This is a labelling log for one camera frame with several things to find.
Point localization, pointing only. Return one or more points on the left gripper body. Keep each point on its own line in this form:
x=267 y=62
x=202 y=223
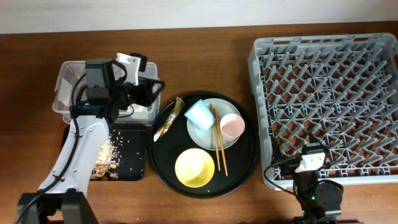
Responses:
x=140 y=94

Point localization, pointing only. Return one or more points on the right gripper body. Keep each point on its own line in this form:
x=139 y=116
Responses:
x=288 y=167

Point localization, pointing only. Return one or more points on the white napkin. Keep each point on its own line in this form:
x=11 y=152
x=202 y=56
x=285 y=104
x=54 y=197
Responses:
x=132 y=109

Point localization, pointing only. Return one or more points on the blue cup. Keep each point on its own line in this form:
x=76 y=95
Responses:
x=200 y=115

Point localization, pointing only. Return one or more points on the food scraps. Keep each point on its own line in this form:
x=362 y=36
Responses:
x=108 y=158

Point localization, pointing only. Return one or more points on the yellow bowl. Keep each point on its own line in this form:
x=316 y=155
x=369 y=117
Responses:
x=194 y=167

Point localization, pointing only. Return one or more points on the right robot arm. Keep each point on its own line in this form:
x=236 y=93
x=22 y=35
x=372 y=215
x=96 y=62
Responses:
x=320 y=200

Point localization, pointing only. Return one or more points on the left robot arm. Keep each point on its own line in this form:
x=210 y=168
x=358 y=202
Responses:
x=106 y=87

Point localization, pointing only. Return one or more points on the grey dishwasher rack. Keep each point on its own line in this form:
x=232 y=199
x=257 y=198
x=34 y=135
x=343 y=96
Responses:
x=340 y=88

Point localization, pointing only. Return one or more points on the gold snack wrapper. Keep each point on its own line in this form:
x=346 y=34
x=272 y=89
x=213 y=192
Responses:
x=179 y=105

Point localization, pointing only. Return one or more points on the black rectangular tray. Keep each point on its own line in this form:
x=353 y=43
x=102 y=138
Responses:
x=133 y=152

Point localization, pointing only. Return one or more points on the right wooden chopstick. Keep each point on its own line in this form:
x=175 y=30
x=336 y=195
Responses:
x=220 y=141

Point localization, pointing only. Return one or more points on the clear plastic bin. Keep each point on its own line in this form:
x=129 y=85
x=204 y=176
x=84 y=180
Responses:
x=69 y=74

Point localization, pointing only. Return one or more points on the round black serving tray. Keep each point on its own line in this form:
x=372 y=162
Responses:
x=241 y=157

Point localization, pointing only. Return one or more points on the pink cup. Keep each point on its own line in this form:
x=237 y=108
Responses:
x=232 y=126

